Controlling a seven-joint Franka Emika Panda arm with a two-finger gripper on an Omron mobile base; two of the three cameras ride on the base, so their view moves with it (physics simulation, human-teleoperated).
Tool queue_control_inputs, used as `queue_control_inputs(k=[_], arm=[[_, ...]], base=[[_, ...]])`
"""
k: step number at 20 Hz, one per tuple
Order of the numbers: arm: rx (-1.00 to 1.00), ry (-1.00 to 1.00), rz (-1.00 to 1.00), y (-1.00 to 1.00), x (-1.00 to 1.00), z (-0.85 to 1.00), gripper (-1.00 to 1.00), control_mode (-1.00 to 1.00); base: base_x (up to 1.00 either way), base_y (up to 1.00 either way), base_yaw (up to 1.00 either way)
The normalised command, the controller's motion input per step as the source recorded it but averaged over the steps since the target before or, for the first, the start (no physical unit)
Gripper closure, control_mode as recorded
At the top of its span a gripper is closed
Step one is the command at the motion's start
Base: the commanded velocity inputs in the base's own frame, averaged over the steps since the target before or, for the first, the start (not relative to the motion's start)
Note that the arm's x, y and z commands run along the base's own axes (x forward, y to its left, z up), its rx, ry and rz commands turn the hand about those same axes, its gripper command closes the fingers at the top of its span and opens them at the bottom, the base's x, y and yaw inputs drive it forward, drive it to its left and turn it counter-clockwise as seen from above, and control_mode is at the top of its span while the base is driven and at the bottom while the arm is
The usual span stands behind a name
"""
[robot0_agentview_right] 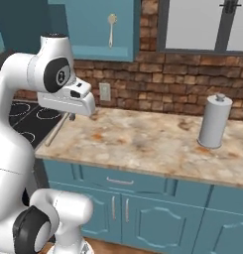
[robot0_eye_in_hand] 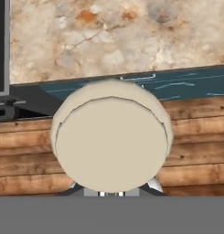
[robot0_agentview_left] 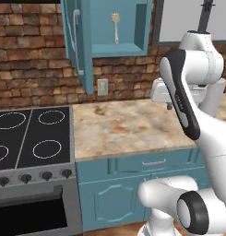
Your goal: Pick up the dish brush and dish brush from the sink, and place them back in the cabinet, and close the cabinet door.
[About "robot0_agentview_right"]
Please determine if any silver drawer handle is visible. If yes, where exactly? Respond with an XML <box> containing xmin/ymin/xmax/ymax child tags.
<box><xmin>105</xmin><ymin>176</ymin><xmax>135</xmax><ymax>186</ymax></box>

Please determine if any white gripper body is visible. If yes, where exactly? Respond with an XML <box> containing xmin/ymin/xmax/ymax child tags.
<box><xmin>36</xmin><ymin>90</ymin><xmax>97</xmax><ymax>117</ymax></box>

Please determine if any teal wall cabinet door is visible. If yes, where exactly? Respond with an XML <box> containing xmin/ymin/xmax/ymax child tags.
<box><xmin>48</xmin><ymin>0</ymin><xmax>143</xmax><ymax>63</ymax></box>

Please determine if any teal base cabinet door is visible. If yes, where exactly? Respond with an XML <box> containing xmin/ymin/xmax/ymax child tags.
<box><xmin>49</xmin><ymin>183</ymin><xmax>123</xmax><ymax>245</ymax></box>
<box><xmin>191</xmin><ymin>207</ymin><xmax>243</xmax><ymax>254</ymax></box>
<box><xmin>120</xmin><ymin>192</ymin><xmax>207</xmax><ymax>254</ymax></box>

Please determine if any silver base cabinet door handle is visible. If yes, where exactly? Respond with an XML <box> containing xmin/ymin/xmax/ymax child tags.
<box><xmin>124</xmin><ymin>197</ymin><xmax>131</xmax><ymax>223</ymax></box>
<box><xmin>110</xmin><ymin>194</ymin><xmax>117</xmax><ymax>221</ymax></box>

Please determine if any teal drawer front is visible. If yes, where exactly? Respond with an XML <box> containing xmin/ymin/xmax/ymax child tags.
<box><xmin>205</xmin><ymin>185</ymin><xmax>243</xmax><ymax>216</ymax></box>
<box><xmin>79</xmin><ymin>164</ymin><xmax>178</xmax><ymax>196</ymax></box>

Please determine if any silver wall cabinet door handle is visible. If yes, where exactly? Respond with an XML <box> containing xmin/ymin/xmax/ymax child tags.
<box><xmin>107</xmin><ymin>13</ymin><xmax>118</xmax><ymax>49</ymax></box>

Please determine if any black hob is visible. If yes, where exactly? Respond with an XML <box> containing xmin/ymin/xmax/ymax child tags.
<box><xmin>8</xmin><ymin>100</ymin><xmax>66</xmax><ymax>150</ymax></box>

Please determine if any grey framed window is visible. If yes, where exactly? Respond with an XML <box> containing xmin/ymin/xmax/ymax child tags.
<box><xmin>157</xmin><ymin>0</ymin><xmax>243</xmax><ymax>56</ymax></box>

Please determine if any white paper towel roll holder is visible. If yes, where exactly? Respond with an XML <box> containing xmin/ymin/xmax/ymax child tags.
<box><xmin>196</xmin><ymin>92</ymin><xmax>234</xmax><ymax>150</ymax></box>

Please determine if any dark teal wall cupboard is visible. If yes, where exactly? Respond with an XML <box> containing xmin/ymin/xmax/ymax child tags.
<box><xmin>0</xmin><ymin>0</ymin><xmax>50</xmax><ymax>55</ymax></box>

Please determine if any grey wall outlet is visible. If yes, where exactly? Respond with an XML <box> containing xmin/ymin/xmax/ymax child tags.
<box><xmin>98</xmin><ymin>81</ymin><xmax>112</xmax><ymax>102</ymax></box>

